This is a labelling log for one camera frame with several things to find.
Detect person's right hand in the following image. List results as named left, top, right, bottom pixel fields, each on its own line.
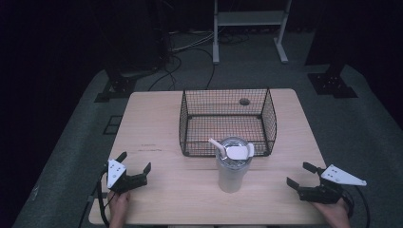
left=312, top=199, right=352, bottom=228

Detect person's left hand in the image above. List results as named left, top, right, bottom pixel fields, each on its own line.
left=107, top=191, right=131, bottom=228

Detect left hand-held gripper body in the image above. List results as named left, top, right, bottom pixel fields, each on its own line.
left=106, top=159, right=148, bottom=195

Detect white straw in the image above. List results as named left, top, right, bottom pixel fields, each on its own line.
left=207, top=137, right=228, bottom=159

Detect black stand base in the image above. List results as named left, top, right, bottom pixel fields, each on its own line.
left=306, top=62, right=359, bottom=100
left=93, top=62, right=138, bottom=104

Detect white metal stand frame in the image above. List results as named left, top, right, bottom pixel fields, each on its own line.
left=212, top=0, right=293, bottom=66

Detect black floor cable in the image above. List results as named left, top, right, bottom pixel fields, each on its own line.
left=147, top=47, right=217, bottom=92

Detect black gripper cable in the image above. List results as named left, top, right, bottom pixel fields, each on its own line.
left=341, top=185, right=372, bottom=228
left=95, top=167, right=112, bottom=228

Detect white floor cable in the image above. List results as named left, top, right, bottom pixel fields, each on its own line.
left=170, top=30, right=217, bottom=53

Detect black wire basket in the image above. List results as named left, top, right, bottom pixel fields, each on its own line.
left=179, top=87, right=278, bottom=158

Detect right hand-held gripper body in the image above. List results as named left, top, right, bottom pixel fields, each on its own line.
left=297, top=164, right=368, bottom=204

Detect clear tumbler with lid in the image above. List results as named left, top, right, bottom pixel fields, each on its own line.
left=215, top=136, right=256, bottom=194

